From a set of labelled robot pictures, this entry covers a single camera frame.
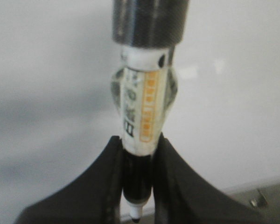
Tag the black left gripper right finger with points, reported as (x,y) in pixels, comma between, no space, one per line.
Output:
(182,196)

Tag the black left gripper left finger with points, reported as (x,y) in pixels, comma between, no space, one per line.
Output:
(92,198)

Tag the white whiteboard with aluminium frame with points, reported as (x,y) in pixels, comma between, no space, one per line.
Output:
(57,112)

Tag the grey metal bracket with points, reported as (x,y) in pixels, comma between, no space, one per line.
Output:
(260,201)

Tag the black and white whiteboard marker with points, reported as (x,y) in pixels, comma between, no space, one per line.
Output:
(145,87)

